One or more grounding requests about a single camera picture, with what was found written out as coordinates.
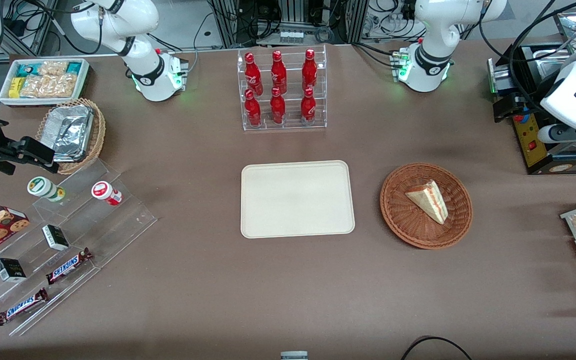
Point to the small black box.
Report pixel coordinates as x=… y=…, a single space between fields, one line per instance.
x=55 y=238
x=10 y=270

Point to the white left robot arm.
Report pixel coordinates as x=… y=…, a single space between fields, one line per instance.
x=433 y=45

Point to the green lid white bottle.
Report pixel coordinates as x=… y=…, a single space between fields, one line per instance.
x=44 y=188

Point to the small grey object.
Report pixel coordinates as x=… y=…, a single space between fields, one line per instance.
x=294 y=355

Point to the silver foil tray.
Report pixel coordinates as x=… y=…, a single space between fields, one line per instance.
x=68 y=132

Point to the large clear cookie bag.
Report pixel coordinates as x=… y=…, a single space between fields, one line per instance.
x=48 y=86

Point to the brown round wicker basket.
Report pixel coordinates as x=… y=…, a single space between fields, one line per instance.
x=403 y=215

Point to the triangle sandwich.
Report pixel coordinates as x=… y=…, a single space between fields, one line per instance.
x=430 y=200

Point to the cream rectangular tray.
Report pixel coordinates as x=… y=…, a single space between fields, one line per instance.
x=297 y=199

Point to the white rectangular snack bin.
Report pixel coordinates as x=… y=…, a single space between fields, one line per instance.
x=43 y=101

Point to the small clear cookie bag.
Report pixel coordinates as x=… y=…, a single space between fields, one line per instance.
x=53 y=67

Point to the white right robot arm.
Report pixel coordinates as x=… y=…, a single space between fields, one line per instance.
x=143 y=25

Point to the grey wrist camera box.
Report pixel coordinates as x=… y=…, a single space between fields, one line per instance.
x=499 y=77

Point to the red lid white bottle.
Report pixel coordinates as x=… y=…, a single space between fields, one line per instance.
x=106 y=193

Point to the clear acrylic stepped stand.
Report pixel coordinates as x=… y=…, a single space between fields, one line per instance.
x=118 y=225

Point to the clear acrylic bottle rack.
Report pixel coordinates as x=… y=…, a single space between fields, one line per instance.
x=288 y=125

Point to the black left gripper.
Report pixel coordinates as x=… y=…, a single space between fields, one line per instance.
x=507 y=107

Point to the red cola bottle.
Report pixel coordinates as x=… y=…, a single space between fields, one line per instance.
x=309 y=72
x=278 y=74
x=253 y=110
x=253 y=75
x=308 y=106
x=277 y=107

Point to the brown Snickers bar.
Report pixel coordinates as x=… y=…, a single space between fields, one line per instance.
x=22 y=306
x=68 y=266

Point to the yellow snack packet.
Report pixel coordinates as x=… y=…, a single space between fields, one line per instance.
x=15 y=87

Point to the light wicker basket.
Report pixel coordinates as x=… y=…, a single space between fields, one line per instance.
x=99 y=132

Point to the teal snack packet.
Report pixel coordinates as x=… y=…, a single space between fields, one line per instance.
x=27 y=69

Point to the black box with yellow panel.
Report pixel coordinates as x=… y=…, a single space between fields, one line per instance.
x=530 y=145

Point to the white power strip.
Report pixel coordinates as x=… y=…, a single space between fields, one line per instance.
x=291 y=36

